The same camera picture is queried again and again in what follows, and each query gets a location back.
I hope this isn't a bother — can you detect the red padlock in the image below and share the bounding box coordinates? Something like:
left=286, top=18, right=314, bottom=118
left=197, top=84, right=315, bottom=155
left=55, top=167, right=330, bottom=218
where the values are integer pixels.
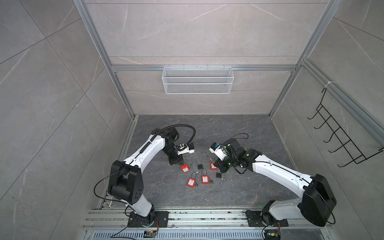
left=187, top=172, right=198, bottom=188
left=181, top=164, right=190, bottom=173
left=202, top=169, right=213, bottom=184
left=210, top=163, right=218, bottom=171

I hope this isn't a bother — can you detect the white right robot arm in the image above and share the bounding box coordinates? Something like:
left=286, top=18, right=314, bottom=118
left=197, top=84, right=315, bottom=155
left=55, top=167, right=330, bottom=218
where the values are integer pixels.
left=210, top=138, right=337, bottom=227

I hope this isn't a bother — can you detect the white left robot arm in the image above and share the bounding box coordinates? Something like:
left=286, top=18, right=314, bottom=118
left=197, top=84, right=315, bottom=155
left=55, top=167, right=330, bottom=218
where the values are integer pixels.
left=108, top=126, right=184, bottom=227

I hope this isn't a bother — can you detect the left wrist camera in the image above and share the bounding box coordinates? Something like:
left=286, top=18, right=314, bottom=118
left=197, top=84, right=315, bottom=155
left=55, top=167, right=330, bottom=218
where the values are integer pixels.
left=176, top=142, right=195, bottom=155

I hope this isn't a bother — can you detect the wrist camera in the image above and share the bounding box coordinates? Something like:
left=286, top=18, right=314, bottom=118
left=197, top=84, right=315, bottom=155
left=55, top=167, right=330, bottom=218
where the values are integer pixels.
left=209, top=143, right=228, bottom=161
left=176, top=142, right=195, bottom=155

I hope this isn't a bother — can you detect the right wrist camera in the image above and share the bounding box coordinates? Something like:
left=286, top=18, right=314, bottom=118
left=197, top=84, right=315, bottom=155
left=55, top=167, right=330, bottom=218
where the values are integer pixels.
left=209, top=143, right=228, bottom=161

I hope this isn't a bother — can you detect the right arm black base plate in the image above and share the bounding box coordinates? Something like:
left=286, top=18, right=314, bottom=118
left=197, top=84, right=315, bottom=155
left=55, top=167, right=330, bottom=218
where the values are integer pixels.
left=245, top=210, right=289, bottom=227

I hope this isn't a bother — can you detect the white wire mesh basket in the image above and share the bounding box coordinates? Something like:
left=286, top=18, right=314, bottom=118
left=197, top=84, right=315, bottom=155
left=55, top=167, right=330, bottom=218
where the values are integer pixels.
left=162, top=67, right=234, bottom=95

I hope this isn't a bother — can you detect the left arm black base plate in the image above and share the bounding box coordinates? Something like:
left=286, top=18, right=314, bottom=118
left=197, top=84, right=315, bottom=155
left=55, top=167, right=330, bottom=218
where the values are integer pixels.
left=128, top=211, right=169, bottom=228

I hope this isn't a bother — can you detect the aluminium frame left rail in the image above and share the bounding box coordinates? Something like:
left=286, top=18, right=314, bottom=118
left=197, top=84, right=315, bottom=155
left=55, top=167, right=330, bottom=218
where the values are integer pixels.
left=94, top=117, right=138, bottom=209

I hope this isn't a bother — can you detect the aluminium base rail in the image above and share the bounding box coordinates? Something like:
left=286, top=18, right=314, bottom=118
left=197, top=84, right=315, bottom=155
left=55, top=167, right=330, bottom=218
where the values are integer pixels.
left=82, top=206, right=331, bottom=230

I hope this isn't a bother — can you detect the slotted cable duct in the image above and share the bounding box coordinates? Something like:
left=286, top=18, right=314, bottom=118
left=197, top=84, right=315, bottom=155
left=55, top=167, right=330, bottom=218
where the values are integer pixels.
left=92, top=229, right=263, bottom=240

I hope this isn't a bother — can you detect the black wire hook rack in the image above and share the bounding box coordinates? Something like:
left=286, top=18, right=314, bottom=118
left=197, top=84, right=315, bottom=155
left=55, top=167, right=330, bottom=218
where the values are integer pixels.
left=307, top=88, right=384, bottom=168

